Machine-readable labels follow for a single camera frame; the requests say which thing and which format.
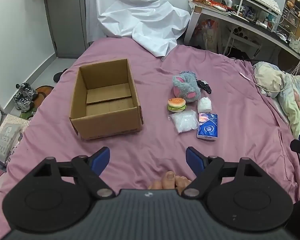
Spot pink bed sheet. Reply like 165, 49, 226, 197
0, 36, 300, 233

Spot brown cardboard box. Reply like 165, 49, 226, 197
69, 59, 143, 140

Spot blue tissue pack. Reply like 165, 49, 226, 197
196, 112, 218, 142

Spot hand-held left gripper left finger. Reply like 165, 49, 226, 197
28, 147, 117, 199

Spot white desk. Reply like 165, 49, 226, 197
183, 0, 300, 64

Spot printed bag under desk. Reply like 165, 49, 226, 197
196, 19, 219, 52

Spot dotted clear package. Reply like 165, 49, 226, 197
0, 114, 29, 161

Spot grey door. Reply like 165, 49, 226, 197
43, 0, 89, 59

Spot grey white sneaker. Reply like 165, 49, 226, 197
20, 82, 39, 100
14, 92, 32, 112

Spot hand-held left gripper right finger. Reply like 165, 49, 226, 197
181, 147, 261, 198

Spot white cover sheet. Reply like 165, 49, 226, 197
86, 0, 191, 58

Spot black slipper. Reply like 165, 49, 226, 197
53, 69, 69, 82

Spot patterned quilt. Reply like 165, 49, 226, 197
252, 61, 300, 144

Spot white paper bag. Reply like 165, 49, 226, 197
288, 37, 300, 53

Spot small white bundle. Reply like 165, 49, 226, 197
197, 97, 212, 113

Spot clear bag of white stuffing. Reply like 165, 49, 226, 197
168, 110, 199, 134

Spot burger squishy toy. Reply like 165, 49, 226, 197
167, 97, 186, 112

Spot grey plush toy pink ears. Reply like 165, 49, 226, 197
172, 71, 201, 103

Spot cartoon floor mat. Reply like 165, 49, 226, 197
20, 85, 55, 120

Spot white cable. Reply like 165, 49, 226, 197
239, 72, 291, 93

